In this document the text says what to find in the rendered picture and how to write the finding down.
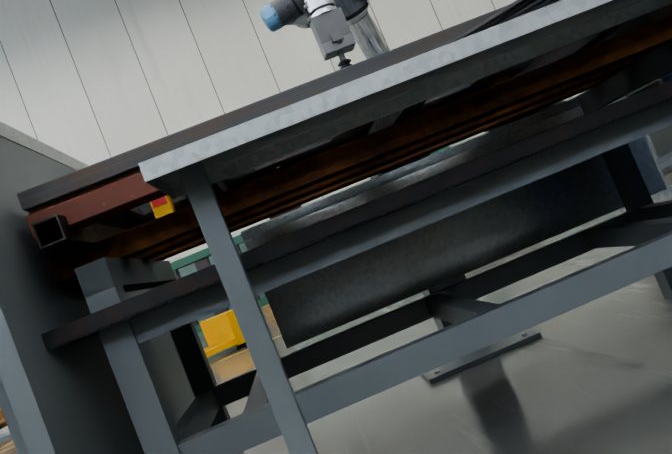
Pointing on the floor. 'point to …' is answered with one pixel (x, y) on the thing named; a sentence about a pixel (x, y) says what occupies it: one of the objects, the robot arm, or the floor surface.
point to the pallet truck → (222, 333)
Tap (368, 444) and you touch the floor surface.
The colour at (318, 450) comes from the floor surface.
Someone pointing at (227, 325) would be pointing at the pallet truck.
